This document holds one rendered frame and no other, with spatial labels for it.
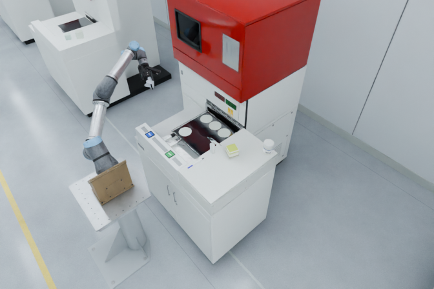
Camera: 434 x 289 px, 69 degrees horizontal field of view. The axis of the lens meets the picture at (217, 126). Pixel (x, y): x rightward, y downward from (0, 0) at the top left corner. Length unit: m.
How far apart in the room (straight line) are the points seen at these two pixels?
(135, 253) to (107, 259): 0.23
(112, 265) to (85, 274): 0.22
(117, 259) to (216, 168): 1.28
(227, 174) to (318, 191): 1.43
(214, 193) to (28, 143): 2.72
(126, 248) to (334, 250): 1.79
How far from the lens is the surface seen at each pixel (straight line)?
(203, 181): 2.08
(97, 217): 2.24
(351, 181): 3.53
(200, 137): 2.42
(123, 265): 2.95
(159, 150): 2.29
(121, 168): 2.13
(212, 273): 2.83
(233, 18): 1.96
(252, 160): 2.19
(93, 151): 2.15
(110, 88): 2.31
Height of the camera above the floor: 2.64
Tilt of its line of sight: 44 degrees down
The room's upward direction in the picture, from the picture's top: 1 degrees counter-clockwise
